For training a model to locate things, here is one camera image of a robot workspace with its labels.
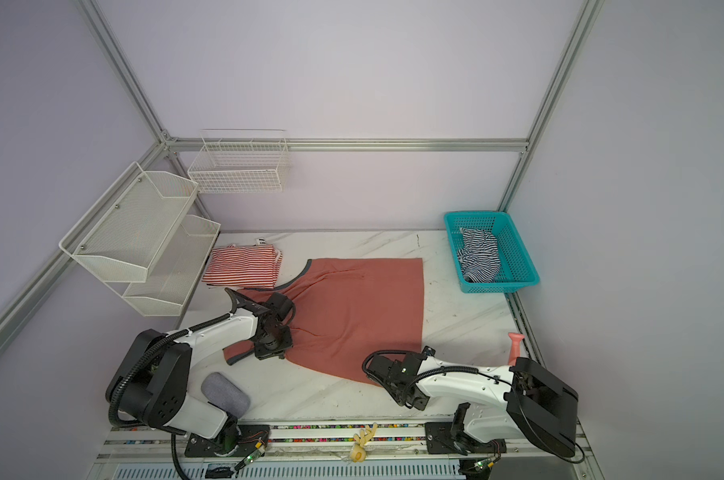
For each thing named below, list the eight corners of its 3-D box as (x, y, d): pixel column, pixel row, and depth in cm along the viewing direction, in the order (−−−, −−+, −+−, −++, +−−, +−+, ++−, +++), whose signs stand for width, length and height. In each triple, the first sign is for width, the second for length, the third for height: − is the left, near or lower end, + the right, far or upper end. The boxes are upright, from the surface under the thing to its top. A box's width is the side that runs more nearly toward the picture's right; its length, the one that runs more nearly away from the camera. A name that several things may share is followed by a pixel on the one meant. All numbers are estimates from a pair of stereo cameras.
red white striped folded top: (206, 290, 104) (198, 280, 99) (221, 255, 115) (215, 244, 110) (274, 290, 104) (269, 280, 99) (283, 255, 115) (279, 244, 110)
